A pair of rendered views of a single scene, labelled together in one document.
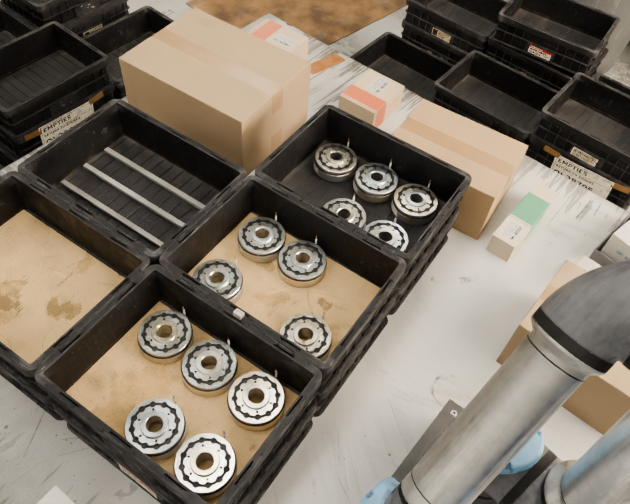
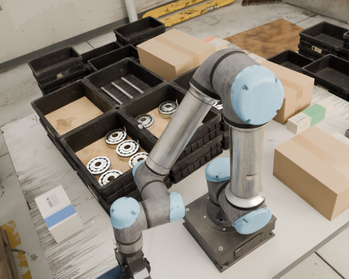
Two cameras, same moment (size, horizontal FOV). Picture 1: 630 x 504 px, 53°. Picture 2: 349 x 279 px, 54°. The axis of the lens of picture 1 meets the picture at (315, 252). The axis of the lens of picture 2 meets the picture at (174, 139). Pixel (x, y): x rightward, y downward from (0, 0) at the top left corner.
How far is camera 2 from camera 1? 69 cm
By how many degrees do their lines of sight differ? 24
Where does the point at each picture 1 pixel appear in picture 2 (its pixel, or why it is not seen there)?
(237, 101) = (176, 59)
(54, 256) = (88, 111)
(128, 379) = (97, 151)
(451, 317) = not seen: hidden behind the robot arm
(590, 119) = not seen: outside the picture
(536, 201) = (318, 107)
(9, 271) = (71, 114)
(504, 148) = (300, 79)
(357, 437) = (190, 195)
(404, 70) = (296, 68)
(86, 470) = (78, 189)
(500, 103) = (342, 80)
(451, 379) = not seen: hidden behind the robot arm
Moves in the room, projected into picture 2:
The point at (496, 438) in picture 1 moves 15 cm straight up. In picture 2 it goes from (172, 127) to (163, 79)
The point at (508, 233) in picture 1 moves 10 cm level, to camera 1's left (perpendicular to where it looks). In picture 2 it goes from (296, 119) to (275, 116)
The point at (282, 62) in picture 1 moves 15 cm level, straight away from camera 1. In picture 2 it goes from (202, 45) to (208, 34)
